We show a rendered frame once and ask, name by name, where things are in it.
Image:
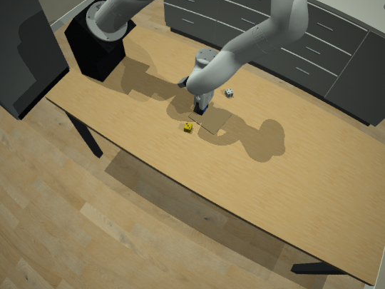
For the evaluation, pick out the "yellow die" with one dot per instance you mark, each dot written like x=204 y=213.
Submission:
x=188 y=127

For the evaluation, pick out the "grey die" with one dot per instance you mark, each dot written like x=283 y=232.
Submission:
x=228 y=92

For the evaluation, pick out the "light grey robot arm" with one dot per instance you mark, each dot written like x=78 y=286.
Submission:
x=288 y=23

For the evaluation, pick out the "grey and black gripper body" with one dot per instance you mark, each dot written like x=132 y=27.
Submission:
x=203 y=100

